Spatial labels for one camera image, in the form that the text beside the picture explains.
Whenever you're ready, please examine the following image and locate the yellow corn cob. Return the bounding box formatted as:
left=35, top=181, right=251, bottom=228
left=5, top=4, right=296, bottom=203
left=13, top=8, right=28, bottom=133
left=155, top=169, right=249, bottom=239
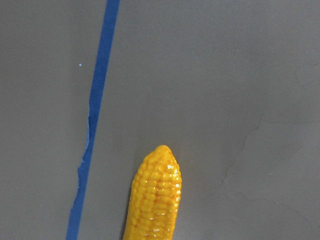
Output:
left=122, top=145, right=182, bottom=240

